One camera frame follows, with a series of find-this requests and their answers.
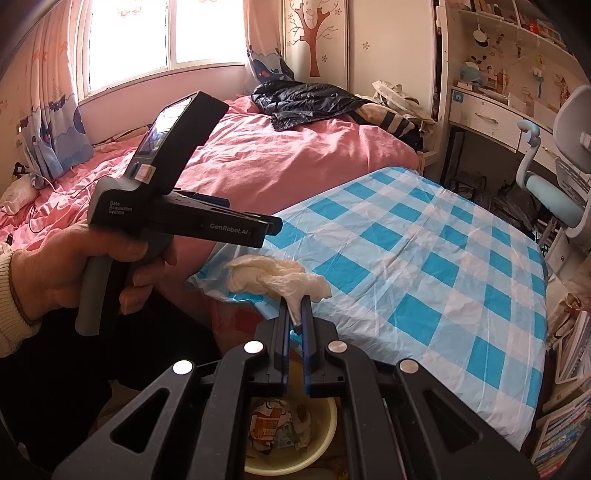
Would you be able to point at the plaid bag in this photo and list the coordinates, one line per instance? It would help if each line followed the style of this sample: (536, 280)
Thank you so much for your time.
(473, 184)

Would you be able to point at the black plastic bag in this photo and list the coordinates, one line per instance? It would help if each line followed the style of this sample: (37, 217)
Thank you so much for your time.
(515, 207)

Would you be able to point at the person's left hand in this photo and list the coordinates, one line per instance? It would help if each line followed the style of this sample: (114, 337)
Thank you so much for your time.
(51, 267)

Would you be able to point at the wardrobe with tree decal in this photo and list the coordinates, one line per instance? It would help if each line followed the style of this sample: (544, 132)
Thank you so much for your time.
(314, 41)

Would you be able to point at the beige canvas bag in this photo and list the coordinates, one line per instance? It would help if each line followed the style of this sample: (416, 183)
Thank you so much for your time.
(397, 94)

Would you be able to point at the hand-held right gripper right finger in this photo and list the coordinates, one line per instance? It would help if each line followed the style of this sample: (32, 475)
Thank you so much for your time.
(308, 332)

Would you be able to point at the white desk with drawers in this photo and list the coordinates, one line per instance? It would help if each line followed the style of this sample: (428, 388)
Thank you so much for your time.
(485, 115)

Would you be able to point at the cartoon print curtain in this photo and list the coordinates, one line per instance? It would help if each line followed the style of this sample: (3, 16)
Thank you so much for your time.
(268, 64)
(51, 129)

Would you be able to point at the white tissue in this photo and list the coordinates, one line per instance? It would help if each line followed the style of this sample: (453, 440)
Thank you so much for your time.
(277, 277)
(304, 424)

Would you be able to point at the white shelf unit with toys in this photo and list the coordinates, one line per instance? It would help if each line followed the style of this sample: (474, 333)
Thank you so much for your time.
(508, 41)

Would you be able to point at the window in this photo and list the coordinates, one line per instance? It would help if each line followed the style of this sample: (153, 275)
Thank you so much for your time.
(138, 37)

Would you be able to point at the yellow plastic basin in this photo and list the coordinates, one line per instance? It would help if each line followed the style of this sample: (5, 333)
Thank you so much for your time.
(277, 464)

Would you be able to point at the black shiny jacket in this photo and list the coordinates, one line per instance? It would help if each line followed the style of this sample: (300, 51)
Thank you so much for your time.
(300, 104)

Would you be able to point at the pink duvet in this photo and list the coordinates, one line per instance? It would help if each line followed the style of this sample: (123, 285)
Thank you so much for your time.
(277, 157)

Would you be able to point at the person's black pants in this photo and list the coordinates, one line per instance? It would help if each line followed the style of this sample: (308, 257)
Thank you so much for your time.
(69, 406)

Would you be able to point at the cartoon cow milk carton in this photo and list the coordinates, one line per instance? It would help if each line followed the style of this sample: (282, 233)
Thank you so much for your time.
(270, 424)

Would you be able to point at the black framed picture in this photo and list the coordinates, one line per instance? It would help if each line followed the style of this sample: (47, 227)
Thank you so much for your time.
(452, 157)

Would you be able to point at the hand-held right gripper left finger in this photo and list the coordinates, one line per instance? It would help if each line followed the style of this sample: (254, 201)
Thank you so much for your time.
(282, 332)

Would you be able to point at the beige navy striped cloth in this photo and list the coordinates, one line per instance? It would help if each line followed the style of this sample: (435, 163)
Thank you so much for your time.
(388, 120)

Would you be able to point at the person's left forearm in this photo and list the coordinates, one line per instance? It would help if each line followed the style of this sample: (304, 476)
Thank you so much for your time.
(14, 314)

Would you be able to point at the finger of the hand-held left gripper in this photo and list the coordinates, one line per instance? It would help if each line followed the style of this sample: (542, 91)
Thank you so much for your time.
(258, 218)

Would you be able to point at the blue white checked tablecloth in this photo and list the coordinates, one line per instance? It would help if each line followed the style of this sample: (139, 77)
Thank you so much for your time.
(415, 258)

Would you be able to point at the white drawer cabinet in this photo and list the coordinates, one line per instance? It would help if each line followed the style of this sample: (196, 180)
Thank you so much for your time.
(563, 251)

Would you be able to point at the grey blue office chair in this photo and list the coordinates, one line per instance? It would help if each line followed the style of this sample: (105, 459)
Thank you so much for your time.
(554, 198)

